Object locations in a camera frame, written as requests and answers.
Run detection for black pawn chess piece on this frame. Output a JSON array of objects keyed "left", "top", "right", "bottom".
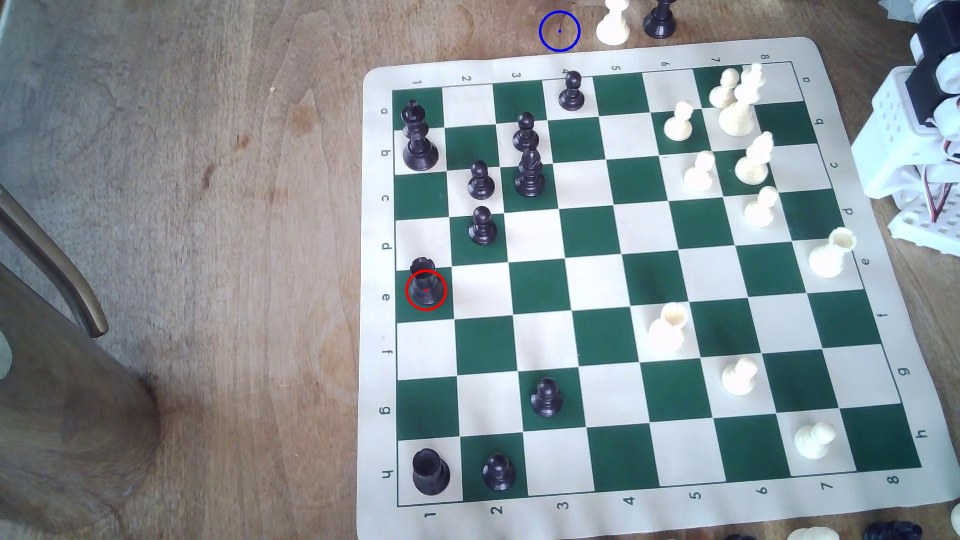
[
  {"left": 558, "top": 70, "right": 586, "bottom": 112},
  {"left": 512, "top": 111, "right": 540, "bottom": 153},
  {"left": 468, "top": 206, "right": 498, "bottom": 246},
  {"left": 467, "top": 160, "right": 496, "bottom": 201},
  {"left": 482, "top": 453, "right": 516, "bottom": 492},
  {"left": 531, "top": 378, "right": 564, "bottom": 419}
]

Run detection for white rook chess piece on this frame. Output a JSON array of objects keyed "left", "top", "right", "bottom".
[
  {"left": 808, "top": 227, "right": 858, "bottom": 279},
  {"left": 647, "top": 302, "right": 690, "bottom": 355}
]

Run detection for red robot cable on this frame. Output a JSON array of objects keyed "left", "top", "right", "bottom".
[{"left": 921, "top": 161, "right": 948, "bottom": 224}]

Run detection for black rook chess piece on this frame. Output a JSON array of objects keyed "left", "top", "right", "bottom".
[
  {"left": 411, "top": 448, "right": 452, "bottom": 497},
  {"left": 408, "top": 257, "right": 447, "bottom": 309}
]

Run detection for green white chess mat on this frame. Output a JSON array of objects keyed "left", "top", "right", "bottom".
[{"left": 354, "top": 36, "right": 960, "bottom": 540}]

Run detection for brass metal bar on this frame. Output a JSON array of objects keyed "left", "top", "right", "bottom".
[{"left": 0, "top": 183, "right": 110, "bottom": 339}]

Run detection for white bishop chess piece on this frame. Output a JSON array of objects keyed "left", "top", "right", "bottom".
[{"left": 735, "top": 131, "right": 774, "bottom": 186}]

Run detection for black bishop chess piece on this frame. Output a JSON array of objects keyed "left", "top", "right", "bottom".
[{"left": 513, "top": 148, "right": 546, "bottom": 198}]

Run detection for white pawn chess piece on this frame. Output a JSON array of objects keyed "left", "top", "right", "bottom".
[
  {"left": 794, "top": 420, "right": 837, "bottom": 460},
  {"left": 708, "top": 68, "right": 741, "bottom": 111},
  {"left": 663, "top": 100, "right": 695, "bottom": 142},
  {"left": 744, "top": 186, "right": 780, "bottom": 229},
  {"left": 683, "top": 150, "right": 717, "bottom": 193},
  {"left": 722, "top": 356, "right": 759, "bottom": 397}
]

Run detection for black king chess piece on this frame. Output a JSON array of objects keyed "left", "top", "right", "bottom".
[{"left": 400, "top": 99, "right": 441, "bottom": 172}]

